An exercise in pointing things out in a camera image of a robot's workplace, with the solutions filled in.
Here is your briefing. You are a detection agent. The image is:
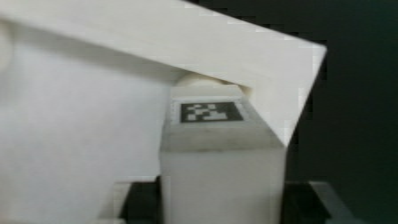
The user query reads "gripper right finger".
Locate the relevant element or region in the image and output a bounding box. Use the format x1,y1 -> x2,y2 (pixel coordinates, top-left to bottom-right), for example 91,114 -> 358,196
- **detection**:
283,181 -> 356,224

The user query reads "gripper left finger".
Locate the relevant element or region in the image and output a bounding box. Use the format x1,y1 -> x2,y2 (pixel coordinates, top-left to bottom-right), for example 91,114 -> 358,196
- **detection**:
118,178 -> 162,224

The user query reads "white table leg with tag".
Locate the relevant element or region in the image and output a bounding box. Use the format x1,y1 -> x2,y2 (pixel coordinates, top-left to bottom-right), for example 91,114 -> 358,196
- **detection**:
160,74 -> 287,224

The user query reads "white square tabletop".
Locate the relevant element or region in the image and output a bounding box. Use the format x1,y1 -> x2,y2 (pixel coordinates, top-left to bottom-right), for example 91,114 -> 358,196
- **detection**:
0,0 -> 327,224

